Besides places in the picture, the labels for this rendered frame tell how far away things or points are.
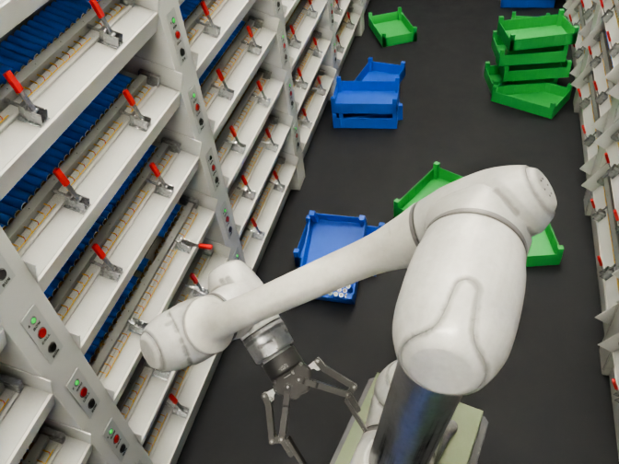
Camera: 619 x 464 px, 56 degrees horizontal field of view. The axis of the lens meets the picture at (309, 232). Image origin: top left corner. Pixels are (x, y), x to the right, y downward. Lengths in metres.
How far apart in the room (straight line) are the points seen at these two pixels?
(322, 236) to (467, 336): 1.52
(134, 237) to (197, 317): 0.38
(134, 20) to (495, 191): 0.85
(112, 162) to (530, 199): 0.83
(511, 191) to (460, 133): 2.03
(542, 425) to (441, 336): 1.23
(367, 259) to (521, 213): 0.27
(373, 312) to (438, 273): 1.36
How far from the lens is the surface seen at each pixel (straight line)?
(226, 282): 1.17
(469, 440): 1.50
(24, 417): 1.17
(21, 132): 1.06
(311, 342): 1.96
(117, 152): 1.29
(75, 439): 1.34
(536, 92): 3.11
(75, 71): 1.19
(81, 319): 1.25
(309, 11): 2.63
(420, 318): 0.65
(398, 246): 0.87
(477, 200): 0.76
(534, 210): 0.77
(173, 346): 1.04
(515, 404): 1.87
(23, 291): 1.06
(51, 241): 1.13
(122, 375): 1.39
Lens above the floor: 1.59
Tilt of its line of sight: 44 degrees down
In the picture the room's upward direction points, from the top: 8 degrees counter-clockwise
